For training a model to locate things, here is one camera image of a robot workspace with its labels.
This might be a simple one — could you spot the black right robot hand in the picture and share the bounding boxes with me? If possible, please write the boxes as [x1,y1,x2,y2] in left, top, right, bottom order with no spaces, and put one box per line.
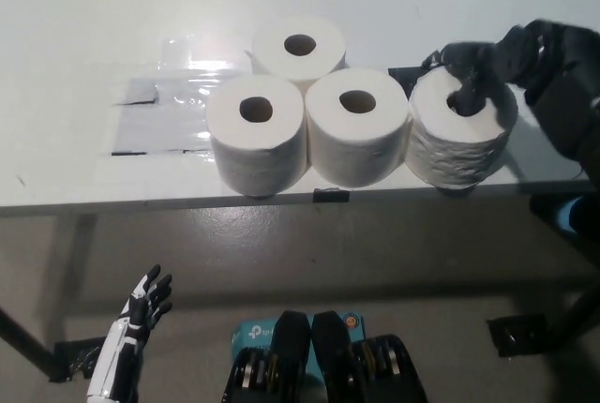
[421,18,573,119]

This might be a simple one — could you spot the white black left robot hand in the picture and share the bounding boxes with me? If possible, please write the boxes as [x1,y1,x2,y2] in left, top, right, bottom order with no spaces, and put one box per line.
[86,262,173,403]

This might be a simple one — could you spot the embossed white toilet paper roll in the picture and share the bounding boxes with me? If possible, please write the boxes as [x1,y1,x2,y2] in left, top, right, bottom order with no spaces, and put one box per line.
[405,65,519,188]

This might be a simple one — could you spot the smooth white toilet paper roll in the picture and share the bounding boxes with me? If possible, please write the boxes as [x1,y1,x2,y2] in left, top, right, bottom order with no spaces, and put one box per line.
[205,75,308,198]
[304,67,408,188]
[243,16,349,85]

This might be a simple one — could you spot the blue round object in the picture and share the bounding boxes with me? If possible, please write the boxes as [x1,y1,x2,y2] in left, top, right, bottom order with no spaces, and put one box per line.
[555,196,588,231]

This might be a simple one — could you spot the grey glossy tape patch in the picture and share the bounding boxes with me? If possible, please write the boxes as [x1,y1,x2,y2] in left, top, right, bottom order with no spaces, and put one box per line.
[97,37,254,159]

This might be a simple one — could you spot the small black tape tab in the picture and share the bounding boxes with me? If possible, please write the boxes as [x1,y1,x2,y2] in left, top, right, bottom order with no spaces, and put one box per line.
[312,187,352,203]

